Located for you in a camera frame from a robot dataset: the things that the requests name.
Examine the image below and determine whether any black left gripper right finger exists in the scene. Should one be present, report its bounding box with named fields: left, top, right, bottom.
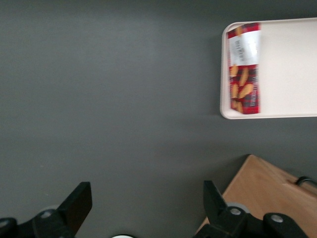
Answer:
left=193, top=180, right=309, bottom=238

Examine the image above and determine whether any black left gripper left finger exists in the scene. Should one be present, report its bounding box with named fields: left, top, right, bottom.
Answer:
left=0, top=181, right=93, bottom=238

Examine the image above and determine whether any red tartan cookie box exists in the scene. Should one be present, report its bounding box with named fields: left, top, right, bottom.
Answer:
left=227, top=22, right=262, bottom=115

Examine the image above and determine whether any white rectangular tray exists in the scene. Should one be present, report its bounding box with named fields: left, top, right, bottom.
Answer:
left=219, top=17, right=317, bottom=120

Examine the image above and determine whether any wooden two-drawer cabinet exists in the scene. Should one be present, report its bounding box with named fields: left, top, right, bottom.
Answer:
left=195, top=154, right=317, bottom=238

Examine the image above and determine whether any black metal drawer handle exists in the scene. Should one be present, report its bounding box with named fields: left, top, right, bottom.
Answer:
left=295, top=176, right=317, bottom=187

